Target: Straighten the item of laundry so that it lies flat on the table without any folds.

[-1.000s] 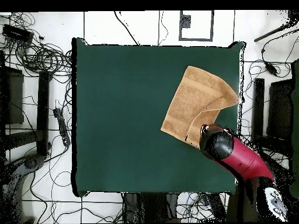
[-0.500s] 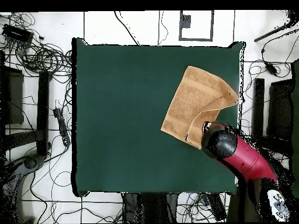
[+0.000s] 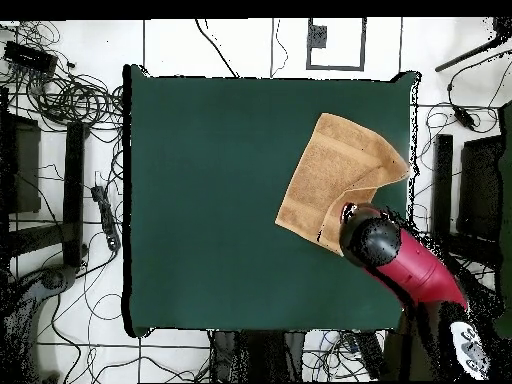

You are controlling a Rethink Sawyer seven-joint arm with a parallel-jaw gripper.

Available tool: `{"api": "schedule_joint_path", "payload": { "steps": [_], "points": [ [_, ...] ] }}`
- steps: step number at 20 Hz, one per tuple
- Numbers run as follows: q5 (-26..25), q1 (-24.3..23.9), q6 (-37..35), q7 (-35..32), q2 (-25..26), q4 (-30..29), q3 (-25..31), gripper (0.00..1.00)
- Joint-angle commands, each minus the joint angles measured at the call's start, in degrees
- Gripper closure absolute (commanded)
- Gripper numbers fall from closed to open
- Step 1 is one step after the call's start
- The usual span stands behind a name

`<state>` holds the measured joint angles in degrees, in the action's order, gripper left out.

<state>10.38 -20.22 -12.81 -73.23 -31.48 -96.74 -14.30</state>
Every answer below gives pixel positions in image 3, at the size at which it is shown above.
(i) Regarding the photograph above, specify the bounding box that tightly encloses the tan terry towel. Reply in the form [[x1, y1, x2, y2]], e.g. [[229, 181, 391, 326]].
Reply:
[[274, 112, 411, 256]]

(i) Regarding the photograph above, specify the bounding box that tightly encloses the dark flat panel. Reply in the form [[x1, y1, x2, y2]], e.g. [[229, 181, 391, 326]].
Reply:
[[7, 113, 42, 214], [456, 135, 506, 241]]

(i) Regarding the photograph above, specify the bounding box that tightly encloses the black flat bar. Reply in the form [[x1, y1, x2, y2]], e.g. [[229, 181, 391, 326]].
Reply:
[[353, 330, 387, 380]]

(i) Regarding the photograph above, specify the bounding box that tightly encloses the dark green table cloth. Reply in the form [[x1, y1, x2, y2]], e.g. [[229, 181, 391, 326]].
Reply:
[[121, 63, 421, 339]]

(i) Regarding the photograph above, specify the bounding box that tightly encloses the black power adapter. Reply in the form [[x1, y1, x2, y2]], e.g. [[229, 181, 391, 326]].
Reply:
[[453, 106, 477, 131]]

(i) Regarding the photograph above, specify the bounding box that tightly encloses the black rod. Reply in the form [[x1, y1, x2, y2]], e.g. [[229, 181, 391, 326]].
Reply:
[[434, 33, 512, 73]]

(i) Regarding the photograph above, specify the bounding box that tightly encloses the black power strip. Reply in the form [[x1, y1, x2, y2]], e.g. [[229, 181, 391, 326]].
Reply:
[[90, 184, 122, 252]]

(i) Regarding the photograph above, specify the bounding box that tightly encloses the black stand base foot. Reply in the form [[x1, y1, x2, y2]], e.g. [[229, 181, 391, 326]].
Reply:
[[0, 263, 78, 383]]

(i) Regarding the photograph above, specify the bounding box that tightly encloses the black rectangular box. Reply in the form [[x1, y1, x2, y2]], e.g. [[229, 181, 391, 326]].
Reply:
[[3, 40, 59, 75]]

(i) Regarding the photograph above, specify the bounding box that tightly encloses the black upright post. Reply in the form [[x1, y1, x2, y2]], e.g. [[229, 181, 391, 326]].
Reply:
[[62, 121, 87, 267], [429, 133, 455, 257]]

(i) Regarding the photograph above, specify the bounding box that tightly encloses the grey square floor frame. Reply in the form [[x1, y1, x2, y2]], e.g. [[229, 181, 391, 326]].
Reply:
[[306, 17, 367, 72]]

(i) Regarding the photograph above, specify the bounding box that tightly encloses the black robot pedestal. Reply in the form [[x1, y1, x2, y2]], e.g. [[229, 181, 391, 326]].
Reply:
[[209, 329, 307, 383]]

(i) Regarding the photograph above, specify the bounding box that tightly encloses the tangled black cable bundle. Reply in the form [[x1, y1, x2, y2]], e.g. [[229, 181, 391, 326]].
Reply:
[[23, 71, 125, 131]]

